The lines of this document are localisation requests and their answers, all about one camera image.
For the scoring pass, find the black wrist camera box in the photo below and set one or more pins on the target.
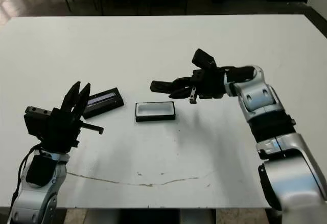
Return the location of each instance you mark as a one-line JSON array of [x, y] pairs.
[[37, 126], [203, 59]]

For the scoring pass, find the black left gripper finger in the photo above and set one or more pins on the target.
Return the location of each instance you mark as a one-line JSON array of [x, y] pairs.
[[82, 101], [71, 98]]

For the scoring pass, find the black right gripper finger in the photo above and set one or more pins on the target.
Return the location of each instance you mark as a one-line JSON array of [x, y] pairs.
[[184, 81], [180, 93]]

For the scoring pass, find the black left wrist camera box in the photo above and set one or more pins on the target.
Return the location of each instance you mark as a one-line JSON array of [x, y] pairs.
[[37, 126]]

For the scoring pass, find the black slim camera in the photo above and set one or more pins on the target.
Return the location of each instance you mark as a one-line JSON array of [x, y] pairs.
[[159, 86]]

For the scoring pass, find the black box lid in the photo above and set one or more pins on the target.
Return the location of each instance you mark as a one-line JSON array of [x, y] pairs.
[[107, 102]]

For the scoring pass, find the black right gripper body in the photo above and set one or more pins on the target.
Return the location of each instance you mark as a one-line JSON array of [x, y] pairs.
[[209, 84]]

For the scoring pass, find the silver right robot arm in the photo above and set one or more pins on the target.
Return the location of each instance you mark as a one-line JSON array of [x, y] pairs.
[[281, 144]]

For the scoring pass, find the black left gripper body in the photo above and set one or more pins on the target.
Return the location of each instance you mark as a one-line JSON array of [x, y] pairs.
[[62, 134]]

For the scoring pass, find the dark robot lower body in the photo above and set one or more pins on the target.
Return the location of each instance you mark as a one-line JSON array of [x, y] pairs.
[[153, 217]]

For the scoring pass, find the black box base white tray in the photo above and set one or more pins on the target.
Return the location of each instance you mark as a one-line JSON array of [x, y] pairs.
[[153, 110]]

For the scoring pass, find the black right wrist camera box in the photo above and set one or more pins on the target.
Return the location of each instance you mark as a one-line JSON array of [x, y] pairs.
[[203, 59]]

